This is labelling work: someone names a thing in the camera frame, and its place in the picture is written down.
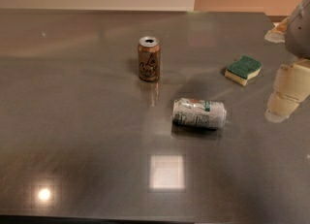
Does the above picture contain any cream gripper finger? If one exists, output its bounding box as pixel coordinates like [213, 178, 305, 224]
[264, 17, 289, 43]
[264, 58, 310, 123]

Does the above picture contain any white green 7up can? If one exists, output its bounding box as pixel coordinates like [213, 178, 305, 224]
[172, 98, 227, 129]

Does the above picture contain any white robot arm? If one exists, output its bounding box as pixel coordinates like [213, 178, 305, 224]
[265, 0, 310, 123]

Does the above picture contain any orange LaCroix can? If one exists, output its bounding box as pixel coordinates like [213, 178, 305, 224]
[138, 36, 161, 81]

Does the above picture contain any green yellow sponge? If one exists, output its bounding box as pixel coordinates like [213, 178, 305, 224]
[225, 55, 262, 86]

